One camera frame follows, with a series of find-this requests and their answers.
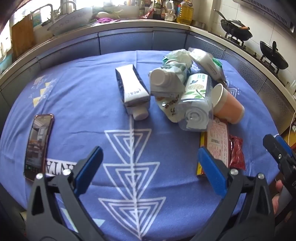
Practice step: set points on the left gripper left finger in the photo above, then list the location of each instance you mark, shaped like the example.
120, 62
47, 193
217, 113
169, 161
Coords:
44, 219

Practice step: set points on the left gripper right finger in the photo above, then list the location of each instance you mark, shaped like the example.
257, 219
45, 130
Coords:
245, 211

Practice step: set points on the dark red snack wrapper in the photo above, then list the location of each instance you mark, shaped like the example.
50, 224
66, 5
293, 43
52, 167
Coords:
237, 160

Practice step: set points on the yellow red printed package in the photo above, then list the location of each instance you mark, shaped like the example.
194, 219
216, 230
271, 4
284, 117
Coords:
216, 140

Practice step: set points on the orange paper cup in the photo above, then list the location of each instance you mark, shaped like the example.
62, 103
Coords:
226, 106

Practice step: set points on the clear plastic water bottle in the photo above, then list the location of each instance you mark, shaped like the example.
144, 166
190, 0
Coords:
195, 108

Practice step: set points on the white tissue pack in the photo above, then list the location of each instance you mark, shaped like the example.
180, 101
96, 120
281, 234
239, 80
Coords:
209, 64

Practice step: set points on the blue white milk carton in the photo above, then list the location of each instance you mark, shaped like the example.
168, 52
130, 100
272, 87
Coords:
134, 94

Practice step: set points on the white plastic bag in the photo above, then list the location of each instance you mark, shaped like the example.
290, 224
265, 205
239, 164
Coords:
181, 56

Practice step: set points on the white brown snack wrapper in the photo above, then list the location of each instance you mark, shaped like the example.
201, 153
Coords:
168, 107

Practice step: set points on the blue kitchen counter cabinets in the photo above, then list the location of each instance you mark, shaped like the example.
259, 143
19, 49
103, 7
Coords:
70, 46

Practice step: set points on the person's right hand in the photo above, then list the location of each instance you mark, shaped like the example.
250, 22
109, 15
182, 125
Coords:
279, 187

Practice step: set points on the smartphone with red case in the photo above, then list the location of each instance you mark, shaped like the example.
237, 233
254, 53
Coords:
36, 150

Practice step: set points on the black lidded wok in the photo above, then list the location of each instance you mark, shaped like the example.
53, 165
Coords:
271, 53

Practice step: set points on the gas stove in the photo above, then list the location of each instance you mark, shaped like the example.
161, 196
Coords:
256, 54

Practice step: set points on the black wok with ladle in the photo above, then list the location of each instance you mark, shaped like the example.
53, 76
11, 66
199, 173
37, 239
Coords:
234, 28

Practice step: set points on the range hood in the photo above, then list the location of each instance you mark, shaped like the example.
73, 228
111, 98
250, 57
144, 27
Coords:
280, 12

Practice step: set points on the wooden cutting board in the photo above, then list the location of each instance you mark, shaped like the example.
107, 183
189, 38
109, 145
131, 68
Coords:
22, 36

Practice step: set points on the yellow cooking oil bottle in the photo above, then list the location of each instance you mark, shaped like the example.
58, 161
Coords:
185, 12

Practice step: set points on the white plastic jug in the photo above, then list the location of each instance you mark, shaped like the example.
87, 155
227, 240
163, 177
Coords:
170, 14

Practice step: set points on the white patterned basin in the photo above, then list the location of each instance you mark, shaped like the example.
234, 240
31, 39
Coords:
71, 21

